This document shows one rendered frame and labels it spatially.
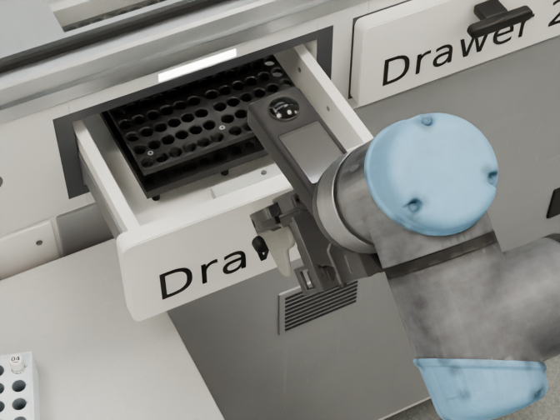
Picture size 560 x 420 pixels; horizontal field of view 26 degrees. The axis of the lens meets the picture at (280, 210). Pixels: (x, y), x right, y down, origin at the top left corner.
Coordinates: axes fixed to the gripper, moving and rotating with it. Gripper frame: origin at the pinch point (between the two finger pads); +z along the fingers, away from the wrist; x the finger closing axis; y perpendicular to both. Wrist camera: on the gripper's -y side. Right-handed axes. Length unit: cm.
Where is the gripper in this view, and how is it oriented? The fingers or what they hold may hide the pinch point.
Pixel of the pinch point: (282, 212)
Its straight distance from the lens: 106.7
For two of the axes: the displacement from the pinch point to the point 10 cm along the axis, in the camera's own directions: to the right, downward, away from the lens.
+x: 9.0, -3.4, 2.9
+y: 3.7, 9.3, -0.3
